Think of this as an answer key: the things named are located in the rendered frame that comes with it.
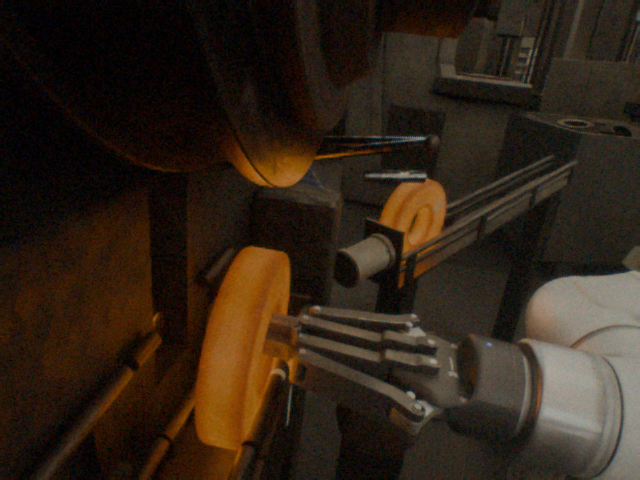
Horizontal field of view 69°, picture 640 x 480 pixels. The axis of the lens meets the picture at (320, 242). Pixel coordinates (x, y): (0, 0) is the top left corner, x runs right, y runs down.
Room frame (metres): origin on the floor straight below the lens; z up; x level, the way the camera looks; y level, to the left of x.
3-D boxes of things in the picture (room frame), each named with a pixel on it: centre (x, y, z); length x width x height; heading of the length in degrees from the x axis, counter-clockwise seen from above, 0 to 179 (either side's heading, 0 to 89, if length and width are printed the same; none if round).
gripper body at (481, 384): (0.29, -0.11, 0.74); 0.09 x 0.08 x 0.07; 83
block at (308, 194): (0.55, 0.03, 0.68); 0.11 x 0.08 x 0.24; 83
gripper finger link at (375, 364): (0.29, -0.04, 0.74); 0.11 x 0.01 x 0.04; 85
